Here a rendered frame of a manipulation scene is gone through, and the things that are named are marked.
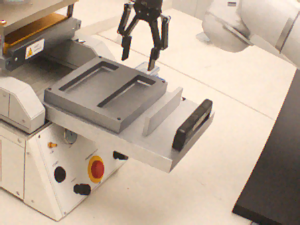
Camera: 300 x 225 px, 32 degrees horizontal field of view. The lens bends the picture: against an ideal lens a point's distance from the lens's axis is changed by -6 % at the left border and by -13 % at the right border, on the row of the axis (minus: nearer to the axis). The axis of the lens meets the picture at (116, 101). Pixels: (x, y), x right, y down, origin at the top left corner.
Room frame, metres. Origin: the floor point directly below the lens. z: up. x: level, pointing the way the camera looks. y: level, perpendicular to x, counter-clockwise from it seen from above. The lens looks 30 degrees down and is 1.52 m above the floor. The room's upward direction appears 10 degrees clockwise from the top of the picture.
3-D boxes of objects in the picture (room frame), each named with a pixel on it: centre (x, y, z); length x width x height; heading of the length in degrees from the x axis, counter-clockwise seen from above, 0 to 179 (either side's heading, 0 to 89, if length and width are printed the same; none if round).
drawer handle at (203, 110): (0.90, -0.15, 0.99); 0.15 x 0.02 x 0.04; 156
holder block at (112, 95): (0.97, 0.02, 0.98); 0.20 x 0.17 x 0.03; 156
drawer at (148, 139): (0.95, -0.02, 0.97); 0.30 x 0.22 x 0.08; 66
